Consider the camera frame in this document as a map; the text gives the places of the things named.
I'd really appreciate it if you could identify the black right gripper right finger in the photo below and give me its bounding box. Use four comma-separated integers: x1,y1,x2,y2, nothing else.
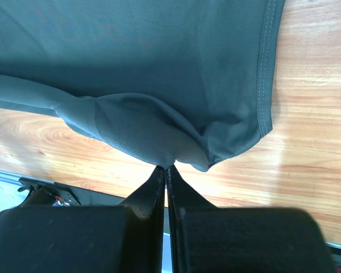
166,167,334,272

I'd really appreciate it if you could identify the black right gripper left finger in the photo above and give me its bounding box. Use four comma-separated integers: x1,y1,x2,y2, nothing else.
0,167,165,272

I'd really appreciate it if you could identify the grey t-shirt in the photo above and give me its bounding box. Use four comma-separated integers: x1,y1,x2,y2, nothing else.
0,1,284,172

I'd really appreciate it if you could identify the red white wire bundle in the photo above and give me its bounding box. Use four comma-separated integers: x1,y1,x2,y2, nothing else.
52,196,74,207

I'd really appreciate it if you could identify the aluminium frame rail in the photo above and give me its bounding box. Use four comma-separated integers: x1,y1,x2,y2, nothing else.
0,171,45,216

